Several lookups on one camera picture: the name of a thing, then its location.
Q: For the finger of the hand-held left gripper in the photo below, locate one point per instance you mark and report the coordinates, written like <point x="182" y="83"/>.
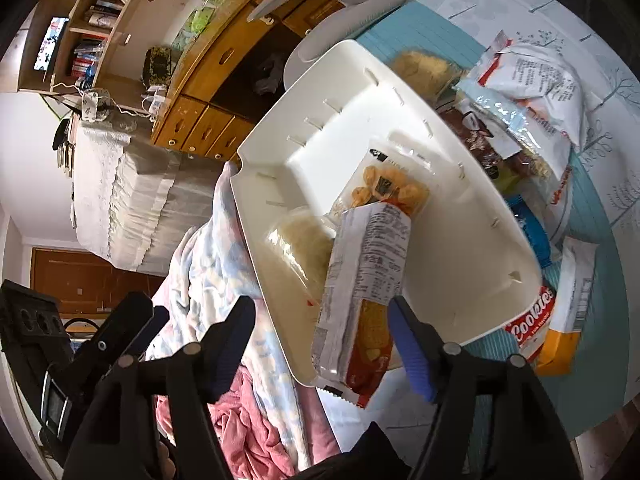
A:
<point x="120" y="325"/>

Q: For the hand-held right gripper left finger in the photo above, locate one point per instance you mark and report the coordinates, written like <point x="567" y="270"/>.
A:
<point x="227" y="355"/>

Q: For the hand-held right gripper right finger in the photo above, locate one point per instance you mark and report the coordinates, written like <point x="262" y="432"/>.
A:
<point x="410" y="355"/>

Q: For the white red yellow snack packet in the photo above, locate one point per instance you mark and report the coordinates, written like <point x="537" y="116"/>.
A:
<point x="365" y="270"/>

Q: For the white plastic bin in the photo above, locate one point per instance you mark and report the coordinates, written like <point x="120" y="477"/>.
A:
<point x="450" y="260"/>

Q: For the orange and white snack packet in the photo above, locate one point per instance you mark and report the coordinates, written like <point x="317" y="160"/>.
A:
<point x="570" y="300"/>

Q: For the light blue snack packet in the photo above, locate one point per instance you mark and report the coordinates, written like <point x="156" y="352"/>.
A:
<point x="500" y="110"/>

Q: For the white packet with red edges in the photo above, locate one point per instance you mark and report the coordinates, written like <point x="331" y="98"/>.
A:
<point x="540" y="85"/>

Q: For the clear packet of yellow snacks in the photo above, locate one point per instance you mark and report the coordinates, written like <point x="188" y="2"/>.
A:
<point x="395" y="175"/>

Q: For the brown wooden door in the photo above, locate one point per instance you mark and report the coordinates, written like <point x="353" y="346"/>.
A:
<point x="100" y="280"/>

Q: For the pink blanket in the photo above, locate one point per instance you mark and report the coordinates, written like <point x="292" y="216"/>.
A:
<point x="250" y="430"/>

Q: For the light blue floral blanket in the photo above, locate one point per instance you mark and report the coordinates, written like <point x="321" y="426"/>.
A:
<point x="220" y="270"/>

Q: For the red cookie packet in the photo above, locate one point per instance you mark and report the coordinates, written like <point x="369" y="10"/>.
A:
<point x="530" y="325"/>

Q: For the white lace cloth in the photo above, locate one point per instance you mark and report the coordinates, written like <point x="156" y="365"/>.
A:
<point x="140" y="200"/>

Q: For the clear rice cracker packet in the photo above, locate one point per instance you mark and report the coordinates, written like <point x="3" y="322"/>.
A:
<point x="300" y="245"/>

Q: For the white packet with red lettering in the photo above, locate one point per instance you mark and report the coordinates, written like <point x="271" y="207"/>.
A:
<point x="552" y="195"/>

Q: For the wooden desk with drawers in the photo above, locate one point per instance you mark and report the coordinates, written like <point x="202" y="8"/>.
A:
<point x="210" y="125"/>

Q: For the brown snack packet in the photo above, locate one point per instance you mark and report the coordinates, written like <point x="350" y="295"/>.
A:
<point x="475" y="145"/>

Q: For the dark patterned box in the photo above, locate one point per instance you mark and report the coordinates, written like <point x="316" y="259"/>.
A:
<point x="157" y="65"/>

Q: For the dark cloth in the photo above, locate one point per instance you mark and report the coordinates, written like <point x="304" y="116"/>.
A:
<point x="270" y="75"/>

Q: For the beige rice cake snack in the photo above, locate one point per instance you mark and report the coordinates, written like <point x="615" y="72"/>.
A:
<point x="425" y="70"/>

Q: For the small monitor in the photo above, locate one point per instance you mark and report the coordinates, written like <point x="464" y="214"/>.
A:
<point x="50" y="42"/>

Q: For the green patterned packets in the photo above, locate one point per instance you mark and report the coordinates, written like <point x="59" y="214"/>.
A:
<point x="200" y="25"/>

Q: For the teal table mat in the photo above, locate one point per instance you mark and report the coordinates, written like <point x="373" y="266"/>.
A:
<point x="400" y="35"/>

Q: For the white tree print tablecloth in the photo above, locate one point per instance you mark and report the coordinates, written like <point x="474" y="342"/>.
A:
<point x="575" y="20"/>

